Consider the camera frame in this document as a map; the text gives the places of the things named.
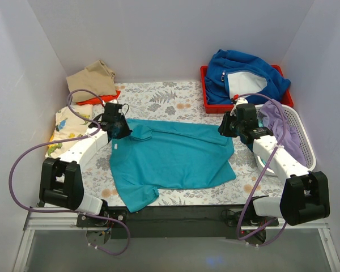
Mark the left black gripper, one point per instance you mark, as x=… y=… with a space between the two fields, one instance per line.
x=122 y=130

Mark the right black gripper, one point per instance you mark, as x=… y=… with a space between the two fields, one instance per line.
x=225 y=128

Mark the teal t-shirt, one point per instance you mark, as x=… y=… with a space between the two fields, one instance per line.
x=168 y=155

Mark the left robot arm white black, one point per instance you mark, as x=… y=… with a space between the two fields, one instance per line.
x=61 y=178

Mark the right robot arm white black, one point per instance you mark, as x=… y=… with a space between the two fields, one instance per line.
x=305 y=195

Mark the orange folded t-shirt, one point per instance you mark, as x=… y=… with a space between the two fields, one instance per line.
x=96 y=100

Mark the red plastic tray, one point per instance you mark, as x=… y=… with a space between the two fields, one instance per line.
x=218 y=109

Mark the dinosaur print folded t-shirt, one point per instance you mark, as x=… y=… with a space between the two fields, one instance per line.
x=68 y=126

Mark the beige folded t-shirt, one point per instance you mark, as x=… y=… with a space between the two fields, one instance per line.
x=96 y=77

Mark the blue fleece jacket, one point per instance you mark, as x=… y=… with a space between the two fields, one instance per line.
x=231 y=73

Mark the white plastic laundry basket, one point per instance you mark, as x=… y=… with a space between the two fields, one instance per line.
x=305 y=145

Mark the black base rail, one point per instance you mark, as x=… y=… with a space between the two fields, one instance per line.
x=179 y=221

